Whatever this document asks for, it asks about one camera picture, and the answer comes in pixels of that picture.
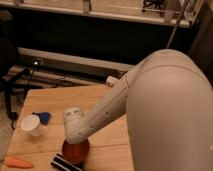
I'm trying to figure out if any clear plastic bottle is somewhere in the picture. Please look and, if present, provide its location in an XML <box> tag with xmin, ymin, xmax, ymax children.
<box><xmin>106</xmin><ymin>76</ymin><xmax>119</xmax><ymax>87</ymax></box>

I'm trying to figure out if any blue plastic object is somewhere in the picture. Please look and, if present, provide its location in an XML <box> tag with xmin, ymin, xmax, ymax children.
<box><xmin>33</xmin><ymin>112</ymin><xmax>51</xmax><ymax>125</ymax></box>

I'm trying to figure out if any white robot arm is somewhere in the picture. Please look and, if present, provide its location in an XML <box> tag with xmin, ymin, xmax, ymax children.
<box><xmin>64</xmin><ymin>49</ymin><xmax>213</xmax><ymax>171</ymax></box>

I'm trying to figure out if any red ceramic bowl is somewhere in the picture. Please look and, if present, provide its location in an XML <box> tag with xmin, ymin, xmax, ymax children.
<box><xmin>62</xmin><ymin>140</ymin><xmax>90</xmax><ymax>164</ymax></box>

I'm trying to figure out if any metal pole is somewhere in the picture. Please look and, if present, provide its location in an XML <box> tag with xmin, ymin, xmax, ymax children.
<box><xmin>166</xmin><ymin>0</ymin><xmax>190</xmax><ymax>49</ymax></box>

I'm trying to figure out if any white plastic cup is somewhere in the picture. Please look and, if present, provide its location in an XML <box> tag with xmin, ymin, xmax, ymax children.
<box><xmin>21</xmin><ymin>115</ymin><xmax>42</xmax><ymax>137</ymax></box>

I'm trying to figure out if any orange carrot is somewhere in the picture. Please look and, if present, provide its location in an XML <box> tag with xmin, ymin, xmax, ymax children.
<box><xmin>4</xmin><ymin>157</ymin><xmax>33</xmax><ymax>169</ymax></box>

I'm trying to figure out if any black white striped block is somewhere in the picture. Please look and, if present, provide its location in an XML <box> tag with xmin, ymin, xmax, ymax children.
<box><xmin>51</xmin><ymin>154</ymin><xmax>84</xmax><ymax>171</ymax></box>

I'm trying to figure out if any black tripod stand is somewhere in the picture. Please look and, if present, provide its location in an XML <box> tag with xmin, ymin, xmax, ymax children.
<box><xmin>0</xmin><ymin>60</ymin><xmax>42</xmax><ymax>120</ymax></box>

